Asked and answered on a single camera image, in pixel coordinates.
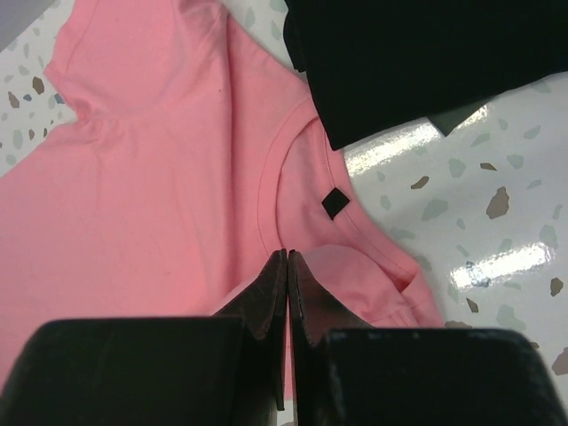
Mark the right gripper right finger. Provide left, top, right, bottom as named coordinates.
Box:
left=288, top=250, right=368, bottom=425

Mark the pink t-shirt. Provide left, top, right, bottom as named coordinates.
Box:
left=1, top=1, right=443, bottom=377

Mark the folded black t-shirt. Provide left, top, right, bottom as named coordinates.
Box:
left=284, top=1, right=567, bottom=150

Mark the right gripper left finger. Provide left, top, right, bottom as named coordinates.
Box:
left=216, top=249, right=288, bottom=425

